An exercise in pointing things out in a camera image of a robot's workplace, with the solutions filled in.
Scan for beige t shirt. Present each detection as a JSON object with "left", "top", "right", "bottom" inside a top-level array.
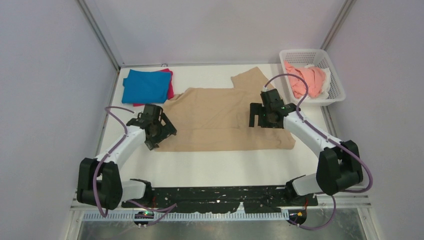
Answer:
[{"left": 157, "top": 67, "right": 296, "bottom": 152}]

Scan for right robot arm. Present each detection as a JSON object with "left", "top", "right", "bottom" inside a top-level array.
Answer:
[{"left": 249, "top": 89, "right": 364, "bottom": 205}]

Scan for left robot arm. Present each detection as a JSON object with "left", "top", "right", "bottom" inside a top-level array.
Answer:
[{"left": 76, "top": 104, "right": 177, "bottom": 217}]

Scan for blue folded t shirt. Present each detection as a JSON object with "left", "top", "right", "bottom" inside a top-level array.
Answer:
[{"left": 121, "top": 69, "right": 173, "bottom": 105}]

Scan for red folded t shirt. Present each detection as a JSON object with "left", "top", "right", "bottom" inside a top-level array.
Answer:
[{"left": 132, "top": 68, "right": 175, "bottom": 107}]

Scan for pink t shirt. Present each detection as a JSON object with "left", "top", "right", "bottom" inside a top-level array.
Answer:
[{"left": 283, "top": 60, "right": 330, "bottom": 99}]

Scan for white plastic laundry basket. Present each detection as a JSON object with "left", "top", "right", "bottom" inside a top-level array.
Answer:
[{"left": 279, "top": 48, "right": 346, "bottom": 107}]

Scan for white t shirt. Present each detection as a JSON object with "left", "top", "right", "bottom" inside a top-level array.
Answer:
[{"left": 304, "top": 64, "right": 331, "bottom": 100}]

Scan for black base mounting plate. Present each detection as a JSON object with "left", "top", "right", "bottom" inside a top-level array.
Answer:
[{"left": 133, "top": 185, "right": 318, "bottom": 214}]

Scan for aluminium front rail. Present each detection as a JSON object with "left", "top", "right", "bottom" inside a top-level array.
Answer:
[{"left": 70, "top": 185, "right": 371, "bottom": 224}]

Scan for aluminium frame rail right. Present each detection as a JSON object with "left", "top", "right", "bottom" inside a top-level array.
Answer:
[{"left": 320, "top": 0, "right": 357, "bottom": 51}]

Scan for aluminium frame rail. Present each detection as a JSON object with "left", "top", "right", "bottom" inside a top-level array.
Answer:
[
  {"left": 320, "top": 0, "right": 357, "bottom": 51},
  {"left": 76, "top": 0, "right": 125, "bottom": 72}
]

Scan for aluminium frame rail left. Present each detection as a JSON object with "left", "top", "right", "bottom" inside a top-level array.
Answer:
[{"left": 76, "top": 0, "right": 125, "bottom": 72}]

